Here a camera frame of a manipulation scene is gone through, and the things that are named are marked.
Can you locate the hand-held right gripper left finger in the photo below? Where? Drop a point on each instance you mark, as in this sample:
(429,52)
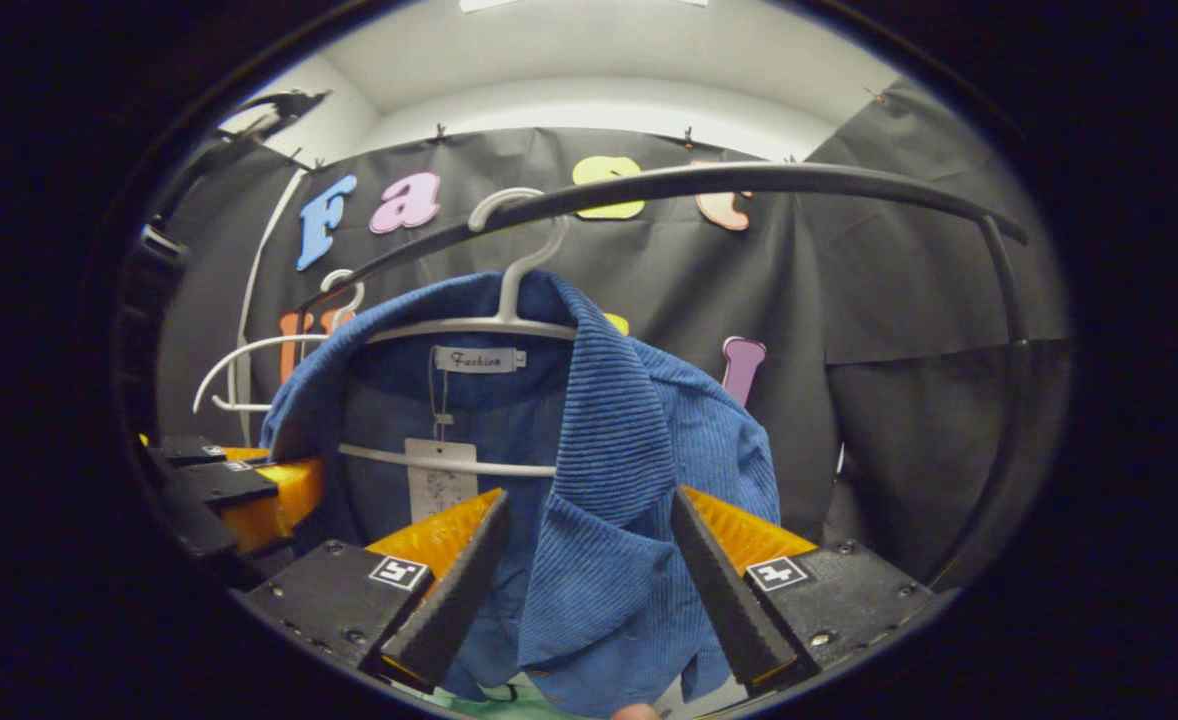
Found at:
(454,600)

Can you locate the white paper garment tag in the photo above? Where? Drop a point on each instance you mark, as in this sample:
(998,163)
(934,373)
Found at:
(439,490)

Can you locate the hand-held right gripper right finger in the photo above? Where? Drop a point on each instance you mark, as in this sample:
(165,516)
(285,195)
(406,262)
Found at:
(724,600)

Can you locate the black clothes rack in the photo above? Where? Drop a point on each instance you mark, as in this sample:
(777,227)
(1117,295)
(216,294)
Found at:
(749,178)

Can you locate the black backdrop cloth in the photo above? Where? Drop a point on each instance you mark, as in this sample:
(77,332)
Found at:
(899,300)

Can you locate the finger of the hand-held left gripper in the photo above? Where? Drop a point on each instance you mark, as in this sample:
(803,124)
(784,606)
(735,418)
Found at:
(274,500)
(189,450)

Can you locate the empty white hanger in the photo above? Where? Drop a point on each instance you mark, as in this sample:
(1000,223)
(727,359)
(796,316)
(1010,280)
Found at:
(301,337)

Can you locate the white hanger with shirt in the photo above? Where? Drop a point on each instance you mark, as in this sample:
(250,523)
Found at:
(505,300)

